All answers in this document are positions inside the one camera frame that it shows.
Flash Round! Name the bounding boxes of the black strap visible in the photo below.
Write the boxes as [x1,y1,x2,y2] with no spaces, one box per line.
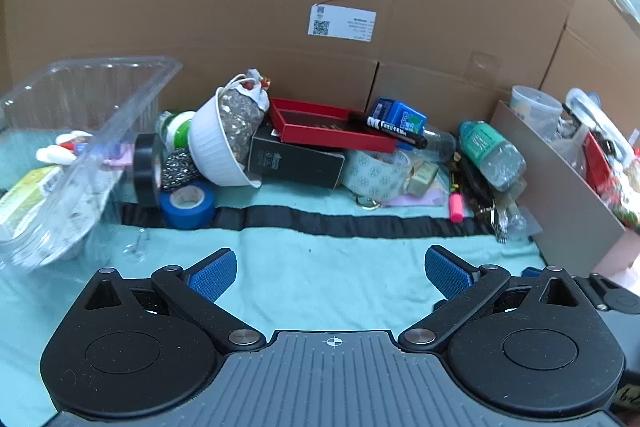
[120,202,501,239]

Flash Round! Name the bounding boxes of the green patterned tape roll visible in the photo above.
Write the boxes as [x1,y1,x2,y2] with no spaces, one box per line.
[341,147,416,202]

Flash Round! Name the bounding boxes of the yellow green packet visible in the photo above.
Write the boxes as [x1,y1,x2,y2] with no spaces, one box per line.
[0,167,66,228]

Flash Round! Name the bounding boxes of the stacked cardboard box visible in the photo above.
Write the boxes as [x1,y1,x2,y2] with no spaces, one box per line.
[537,0,640,128]

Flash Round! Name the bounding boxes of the red box lid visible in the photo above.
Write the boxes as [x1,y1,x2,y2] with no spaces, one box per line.
[268,98,401,154]

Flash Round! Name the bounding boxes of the clear plastic cup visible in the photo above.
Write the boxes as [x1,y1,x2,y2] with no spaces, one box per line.
[510,85,564,140]

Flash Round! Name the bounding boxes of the blue tape roll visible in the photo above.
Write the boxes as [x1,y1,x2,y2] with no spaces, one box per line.
[160,181,217,230]

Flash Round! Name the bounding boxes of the green label water bottle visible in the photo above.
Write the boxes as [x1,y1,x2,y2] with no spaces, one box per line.
[458,121,527,190]

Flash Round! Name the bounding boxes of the black box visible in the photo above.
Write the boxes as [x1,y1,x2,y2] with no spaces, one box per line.
[247,119,347,190]

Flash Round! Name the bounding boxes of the black pouch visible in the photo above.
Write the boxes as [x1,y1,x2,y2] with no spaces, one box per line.
[457,154,496,208]

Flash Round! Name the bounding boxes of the green white jar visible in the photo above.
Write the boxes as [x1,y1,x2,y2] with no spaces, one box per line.
[159,109,197,152]

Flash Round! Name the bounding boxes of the clear small bottle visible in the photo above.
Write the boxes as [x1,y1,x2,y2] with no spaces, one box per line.
[415,129,458,162]

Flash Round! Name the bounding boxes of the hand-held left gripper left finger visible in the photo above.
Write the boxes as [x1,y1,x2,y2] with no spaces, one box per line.
[75,248,265,353]

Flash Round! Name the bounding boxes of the white red toy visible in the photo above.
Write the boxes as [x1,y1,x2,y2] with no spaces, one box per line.
[36,131,96,165]

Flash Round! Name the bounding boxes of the grey cardboard box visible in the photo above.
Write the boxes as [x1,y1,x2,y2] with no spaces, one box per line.
[489,99,640,273]

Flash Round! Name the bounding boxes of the black tape roll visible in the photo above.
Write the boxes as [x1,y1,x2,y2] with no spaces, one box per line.
[132,133,168,208]

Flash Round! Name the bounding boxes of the grey drawstring pouch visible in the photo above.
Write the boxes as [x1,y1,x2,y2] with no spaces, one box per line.
[218,68,272,168]

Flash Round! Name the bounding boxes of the steel scouring pad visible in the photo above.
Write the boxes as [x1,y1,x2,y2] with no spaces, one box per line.
[160,148,200,190]

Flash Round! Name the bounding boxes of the small gold packet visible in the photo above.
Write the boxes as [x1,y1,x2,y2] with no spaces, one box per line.
[405,161,441,196]

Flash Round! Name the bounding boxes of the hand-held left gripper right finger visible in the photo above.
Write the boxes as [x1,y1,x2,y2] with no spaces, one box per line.
[398,245,608,353]

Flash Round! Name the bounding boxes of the white ribbed bowl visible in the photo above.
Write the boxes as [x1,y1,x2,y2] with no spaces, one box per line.
[189,87,263,188]

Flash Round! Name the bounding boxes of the teal cloth mat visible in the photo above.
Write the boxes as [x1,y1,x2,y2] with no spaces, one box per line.
[0,127,551,427]

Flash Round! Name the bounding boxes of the white shipping label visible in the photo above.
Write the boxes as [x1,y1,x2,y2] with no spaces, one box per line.
[307,3,377,42]

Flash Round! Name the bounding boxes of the white plastic bag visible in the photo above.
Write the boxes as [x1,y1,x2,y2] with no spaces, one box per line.
[565,89,636,158]

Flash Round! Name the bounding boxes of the red snack packet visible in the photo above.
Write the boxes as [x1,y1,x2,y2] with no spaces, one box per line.
[582,132,640,228]

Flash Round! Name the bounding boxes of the pink paper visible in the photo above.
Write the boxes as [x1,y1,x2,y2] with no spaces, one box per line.
[382,179,451,208]

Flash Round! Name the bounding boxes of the bunch of keys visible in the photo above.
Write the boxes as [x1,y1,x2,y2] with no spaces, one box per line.
[482,199,531,244]

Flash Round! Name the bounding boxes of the clear plastic container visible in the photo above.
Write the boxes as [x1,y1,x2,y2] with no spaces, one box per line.
[0,56,183,275]

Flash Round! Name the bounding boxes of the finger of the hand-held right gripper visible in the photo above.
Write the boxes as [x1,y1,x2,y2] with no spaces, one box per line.
[587,273,640,314]

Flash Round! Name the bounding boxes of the blue carton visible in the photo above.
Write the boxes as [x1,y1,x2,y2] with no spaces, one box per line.
[370,97,427,132]

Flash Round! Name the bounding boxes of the black marker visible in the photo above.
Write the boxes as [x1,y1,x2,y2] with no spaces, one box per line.
[348,111,429,150]

